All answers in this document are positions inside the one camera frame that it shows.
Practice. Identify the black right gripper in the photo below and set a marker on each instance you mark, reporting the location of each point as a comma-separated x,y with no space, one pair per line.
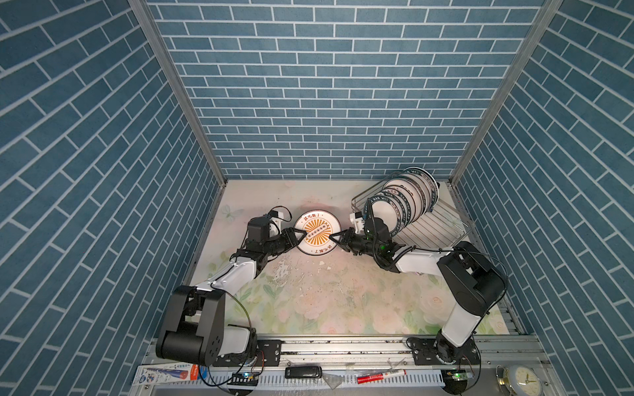
350,240

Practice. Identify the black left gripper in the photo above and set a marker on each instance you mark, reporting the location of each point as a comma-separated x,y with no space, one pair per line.
286,238

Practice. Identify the orange sunburst white plate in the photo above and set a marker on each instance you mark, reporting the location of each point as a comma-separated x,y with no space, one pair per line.
319,225

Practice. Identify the green rim white plate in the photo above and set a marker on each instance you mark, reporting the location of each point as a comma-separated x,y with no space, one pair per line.
388,208

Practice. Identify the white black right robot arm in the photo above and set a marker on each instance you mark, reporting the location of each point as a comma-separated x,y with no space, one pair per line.
475,283

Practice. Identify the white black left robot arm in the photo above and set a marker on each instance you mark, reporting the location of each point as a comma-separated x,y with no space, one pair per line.
194,328

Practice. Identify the rearmost plate in rack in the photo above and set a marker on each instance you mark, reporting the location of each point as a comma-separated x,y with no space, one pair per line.
424,178

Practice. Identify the black rectangular device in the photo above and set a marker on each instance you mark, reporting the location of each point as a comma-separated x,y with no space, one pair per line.
303,372

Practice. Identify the red marker pen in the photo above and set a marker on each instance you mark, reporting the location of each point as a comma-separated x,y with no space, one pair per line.
381,376

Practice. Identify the left green circuit board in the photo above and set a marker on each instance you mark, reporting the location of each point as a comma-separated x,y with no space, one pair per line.
243,380

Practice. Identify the green circuit board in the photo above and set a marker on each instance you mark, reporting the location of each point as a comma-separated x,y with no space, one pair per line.
456,377
243,380

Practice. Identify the right green circuit board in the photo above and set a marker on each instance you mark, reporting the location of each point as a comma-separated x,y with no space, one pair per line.
456,377

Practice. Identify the white toothpaste box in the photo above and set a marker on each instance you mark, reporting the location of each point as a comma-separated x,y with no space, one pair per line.
168,373

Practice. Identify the white analog clock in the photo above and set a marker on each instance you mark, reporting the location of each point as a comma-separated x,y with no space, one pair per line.
519,380

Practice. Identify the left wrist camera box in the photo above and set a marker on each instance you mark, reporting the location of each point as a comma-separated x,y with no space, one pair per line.
262,225

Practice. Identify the chrome wire dish rack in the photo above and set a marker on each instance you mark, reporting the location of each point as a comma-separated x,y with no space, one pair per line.
442,228

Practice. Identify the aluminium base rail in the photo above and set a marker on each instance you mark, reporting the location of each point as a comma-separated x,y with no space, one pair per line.
354,356

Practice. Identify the aluminium corner frame post right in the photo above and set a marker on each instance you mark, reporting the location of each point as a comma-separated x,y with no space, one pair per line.
537,30

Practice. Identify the aluminium corner frame post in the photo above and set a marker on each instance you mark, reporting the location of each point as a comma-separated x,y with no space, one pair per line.
537,30
148,25

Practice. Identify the aluminium corner frame post left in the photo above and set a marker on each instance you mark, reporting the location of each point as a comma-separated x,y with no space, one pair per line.
148,25

